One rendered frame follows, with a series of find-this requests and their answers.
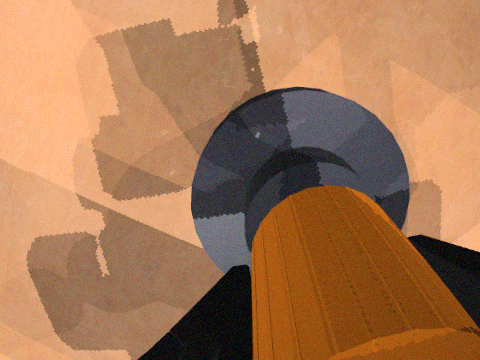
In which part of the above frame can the orange-brown cylinder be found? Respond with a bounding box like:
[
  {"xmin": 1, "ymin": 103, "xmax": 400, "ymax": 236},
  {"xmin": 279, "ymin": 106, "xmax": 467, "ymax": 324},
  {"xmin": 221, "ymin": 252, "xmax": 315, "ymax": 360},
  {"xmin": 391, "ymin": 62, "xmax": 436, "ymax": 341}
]
[{"xmin": 251, "ymin": 184, "xmax": 480, "ymax": 360}]

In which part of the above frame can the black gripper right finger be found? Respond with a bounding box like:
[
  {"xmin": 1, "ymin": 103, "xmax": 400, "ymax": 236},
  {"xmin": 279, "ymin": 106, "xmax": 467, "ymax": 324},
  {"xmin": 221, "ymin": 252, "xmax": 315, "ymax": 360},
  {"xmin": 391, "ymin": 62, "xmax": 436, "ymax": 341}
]
[{"xmin": 408, "ymin": 235, "xmax": 480, "ymax": 328}]

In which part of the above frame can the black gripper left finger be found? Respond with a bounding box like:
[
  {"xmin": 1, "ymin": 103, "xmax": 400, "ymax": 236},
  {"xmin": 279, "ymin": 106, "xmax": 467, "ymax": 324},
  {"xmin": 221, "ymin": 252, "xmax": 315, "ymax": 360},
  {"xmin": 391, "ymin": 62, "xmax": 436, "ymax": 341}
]
[{"xmin": 137, "ymin": 264, "xmax": 253, "ymax": 360}]

